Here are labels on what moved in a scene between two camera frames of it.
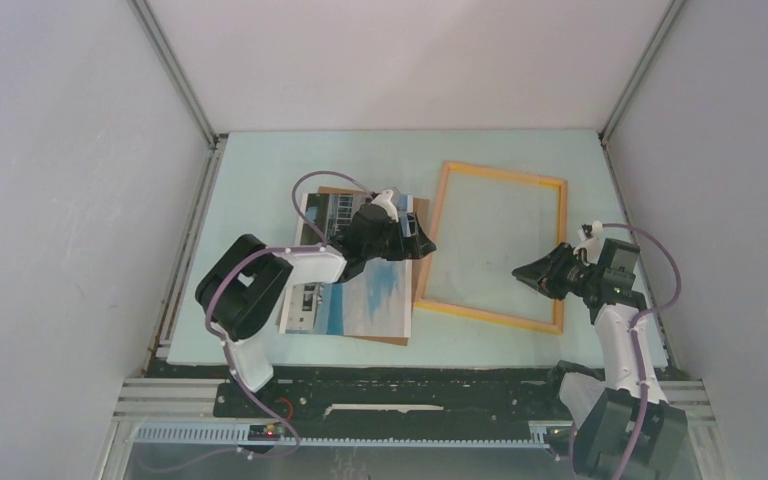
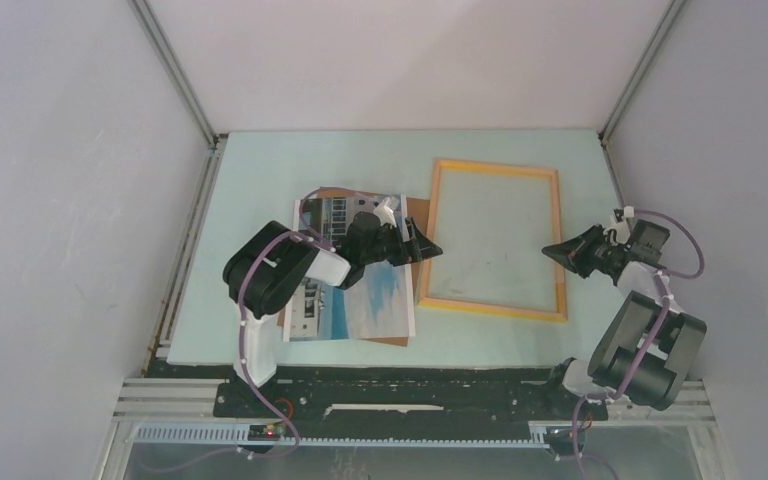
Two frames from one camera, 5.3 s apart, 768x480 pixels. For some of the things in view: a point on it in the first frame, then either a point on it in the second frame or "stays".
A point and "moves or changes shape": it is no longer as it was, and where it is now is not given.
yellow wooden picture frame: x=432 y=232 moves or changes shape
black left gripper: x=420 y=244 stays
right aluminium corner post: x=631 y=85 stays
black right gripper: x=543 y=274 -> x=573 y=250
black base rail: x=400 y=395 stays
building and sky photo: x=373 y=301 stays
